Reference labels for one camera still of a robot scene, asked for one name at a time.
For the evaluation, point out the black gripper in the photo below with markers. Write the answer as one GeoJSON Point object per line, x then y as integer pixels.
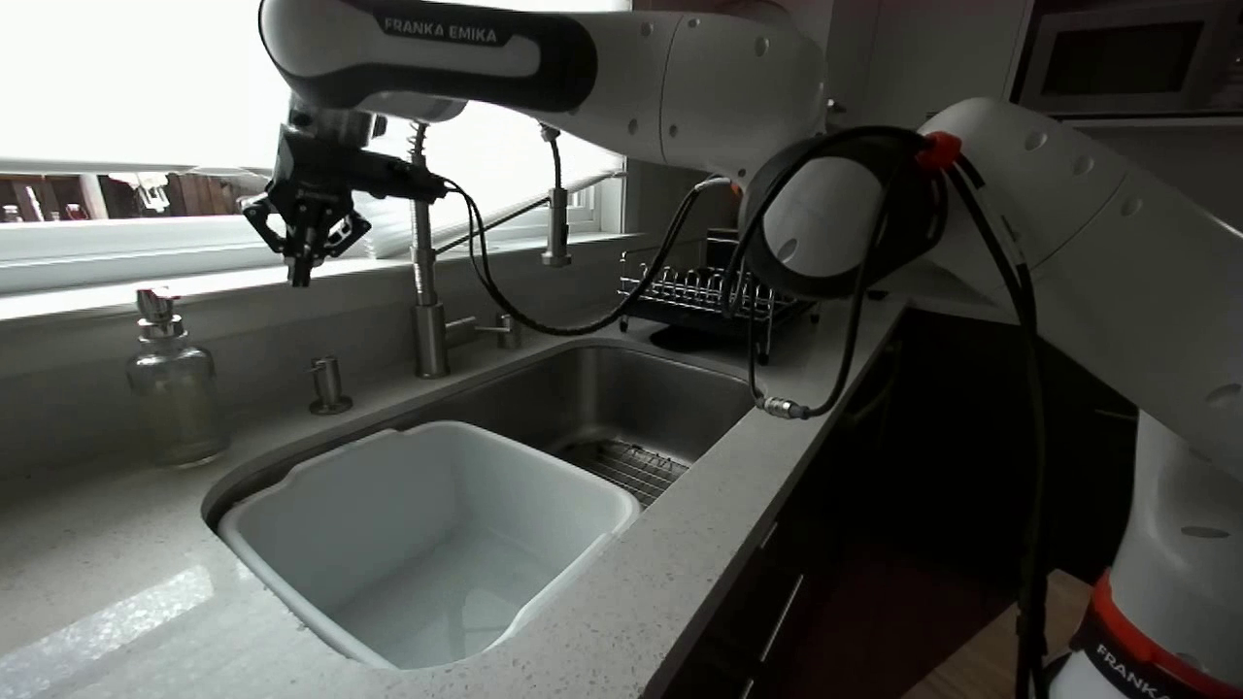
{"type": "Point", "coordinates": [325, 162]}

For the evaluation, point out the steel sink soap dispenser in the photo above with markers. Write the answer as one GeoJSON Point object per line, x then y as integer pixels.
{"type": "Point", "coordinates": [326, 391]}

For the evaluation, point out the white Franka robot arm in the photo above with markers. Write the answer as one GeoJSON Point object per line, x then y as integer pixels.
{"type": "Point", "coordinates": [701, 78]}

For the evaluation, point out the glass soap bottle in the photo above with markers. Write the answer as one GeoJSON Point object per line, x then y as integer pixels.
{"type": "Point", "coordinates": [171, 391]}

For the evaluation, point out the stainless steel sink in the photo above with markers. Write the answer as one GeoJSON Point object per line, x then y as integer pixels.
{"type": "Point", "coordinates": [607, 391]}

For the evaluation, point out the metal sink bottom grid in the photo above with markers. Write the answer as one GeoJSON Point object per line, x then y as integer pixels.
{"type": "Point", "coordinates": [633, 467]}

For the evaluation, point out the spring neck kitchen faucet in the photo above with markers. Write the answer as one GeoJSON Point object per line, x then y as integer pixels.
{"type": "Point", "coordinates": [425, 322]}

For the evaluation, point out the white window blind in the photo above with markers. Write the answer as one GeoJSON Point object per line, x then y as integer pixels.
{"type": "Point", "coordinates": [509, 167]}

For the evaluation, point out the white plastic wash tub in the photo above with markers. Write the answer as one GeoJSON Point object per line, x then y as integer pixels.
{"type": "Point", "coordinates": [427, 546]}

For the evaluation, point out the black dish rack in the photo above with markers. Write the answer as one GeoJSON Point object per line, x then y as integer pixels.
{"type": "Point", "coordinates": [701, 299]}

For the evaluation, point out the dark base cabinet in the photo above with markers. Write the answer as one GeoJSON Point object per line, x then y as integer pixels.
{"type": "Point", "coordinates": [945, 467]}

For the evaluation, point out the built-in microwave oven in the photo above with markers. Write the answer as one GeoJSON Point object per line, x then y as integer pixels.
{"type": "Point", "coordinates": [1128, 58]}

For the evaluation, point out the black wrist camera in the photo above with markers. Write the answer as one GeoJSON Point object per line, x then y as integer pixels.
{"type": "Point", "coordinates": [409, 178]}

